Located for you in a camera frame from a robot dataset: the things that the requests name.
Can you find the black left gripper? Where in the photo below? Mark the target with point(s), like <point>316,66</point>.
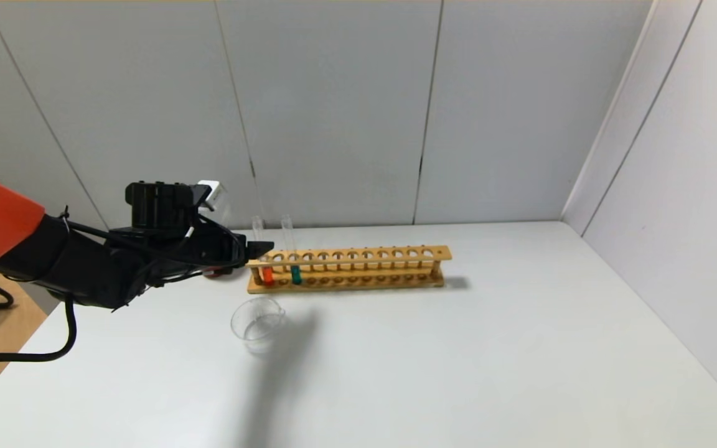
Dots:
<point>239,250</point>

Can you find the test tube with red pigment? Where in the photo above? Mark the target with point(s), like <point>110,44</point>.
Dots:
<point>267,274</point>

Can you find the test tube with blue pigment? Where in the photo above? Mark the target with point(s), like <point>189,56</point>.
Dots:
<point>296,274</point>

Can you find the wooden test tube rack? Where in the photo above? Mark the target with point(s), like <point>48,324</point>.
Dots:
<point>358,279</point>

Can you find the dark red plastic cup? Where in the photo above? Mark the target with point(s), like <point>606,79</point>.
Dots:
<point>214,274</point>

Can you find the clear glass beaker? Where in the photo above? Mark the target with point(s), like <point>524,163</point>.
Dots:
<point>259,323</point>

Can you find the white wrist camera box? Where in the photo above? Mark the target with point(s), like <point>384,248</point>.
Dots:
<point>210,194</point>

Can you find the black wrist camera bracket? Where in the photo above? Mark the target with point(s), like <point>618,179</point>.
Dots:
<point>159,205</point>

